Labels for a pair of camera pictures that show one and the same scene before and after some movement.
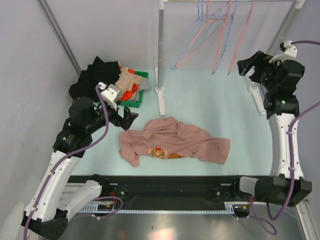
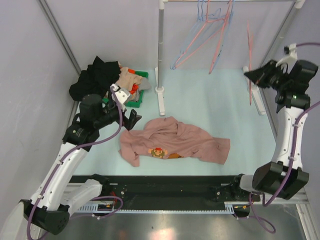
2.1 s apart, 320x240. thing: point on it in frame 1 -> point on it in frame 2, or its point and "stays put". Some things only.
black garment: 85,85 stays put
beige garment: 127,80 stays put
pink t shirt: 167,138 stays put
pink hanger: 245,26 -> 250,43
